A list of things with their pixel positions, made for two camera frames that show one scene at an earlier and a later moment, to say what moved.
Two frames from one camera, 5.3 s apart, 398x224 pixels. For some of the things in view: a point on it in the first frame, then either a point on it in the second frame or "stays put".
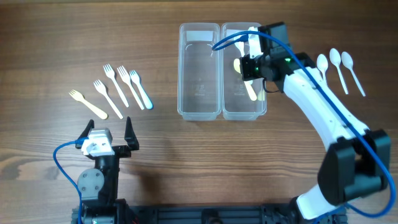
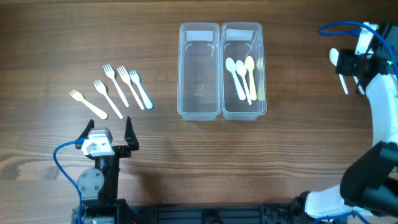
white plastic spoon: [240, 46] -> [231, 66]
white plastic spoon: [322, 63] -> [241, 69]
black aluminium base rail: [209, 214] stays put
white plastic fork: [125, 77] stays put
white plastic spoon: [336, 59] stays put
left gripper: [124, 151] stays put
